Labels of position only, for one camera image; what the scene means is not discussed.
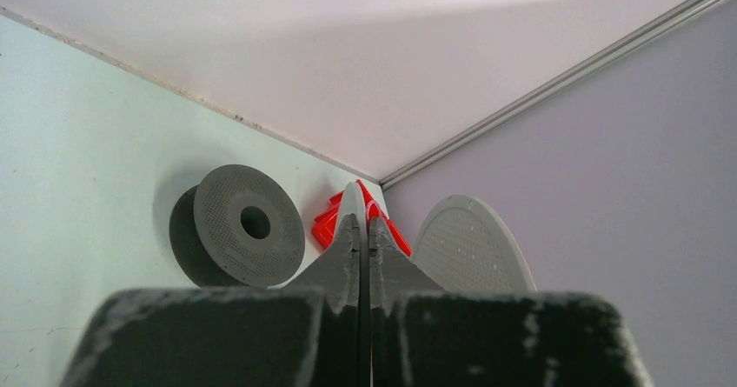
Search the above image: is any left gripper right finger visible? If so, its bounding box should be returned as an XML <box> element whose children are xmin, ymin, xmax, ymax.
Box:
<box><xmin>368</xmin><ymin>217</ymin><xmax>652</xmax><ymax>386</ymax></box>

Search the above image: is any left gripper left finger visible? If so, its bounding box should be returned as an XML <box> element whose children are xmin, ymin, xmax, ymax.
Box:
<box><xmin>61</xmin><ymin>215</ymin><xmax>361</xmax><ymax>386</ymax></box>

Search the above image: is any white translucent spool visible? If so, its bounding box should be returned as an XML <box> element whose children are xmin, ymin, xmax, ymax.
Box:
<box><xmin>379</xmin><ymin>195</ymin><xmax>536</xmax><ymax>295</ymax></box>

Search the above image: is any dark grey spool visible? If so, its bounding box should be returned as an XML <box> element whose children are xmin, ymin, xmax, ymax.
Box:
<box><xmin>168</xmin><ymin>164</ymin><xmax>306</xmax><ymax>288</ymax></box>

